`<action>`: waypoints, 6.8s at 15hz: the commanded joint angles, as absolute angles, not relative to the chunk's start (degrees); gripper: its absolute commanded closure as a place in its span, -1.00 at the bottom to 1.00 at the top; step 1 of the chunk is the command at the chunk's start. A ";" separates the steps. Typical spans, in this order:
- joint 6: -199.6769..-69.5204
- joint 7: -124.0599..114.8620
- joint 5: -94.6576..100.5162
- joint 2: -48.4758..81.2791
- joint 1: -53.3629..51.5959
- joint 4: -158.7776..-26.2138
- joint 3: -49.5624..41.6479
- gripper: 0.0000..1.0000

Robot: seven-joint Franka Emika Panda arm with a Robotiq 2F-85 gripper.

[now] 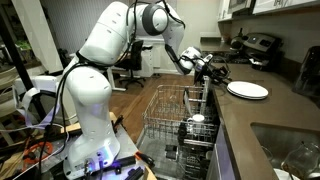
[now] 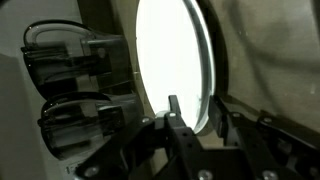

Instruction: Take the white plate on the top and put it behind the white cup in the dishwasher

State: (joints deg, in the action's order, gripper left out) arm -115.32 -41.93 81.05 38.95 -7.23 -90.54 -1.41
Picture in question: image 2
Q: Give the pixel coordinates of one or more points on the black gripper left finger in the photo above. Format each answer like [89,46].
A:
[180,140]

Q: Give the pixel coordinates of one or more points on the white dinner plate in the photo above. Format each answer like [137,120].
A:
[212,80]
[166,50]

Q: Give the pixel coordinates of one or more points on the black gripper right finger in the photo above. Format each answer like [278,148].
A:
[246,150]

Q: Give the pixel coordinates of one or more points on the white wall outlet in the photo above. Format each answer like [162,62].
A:
[70,169]

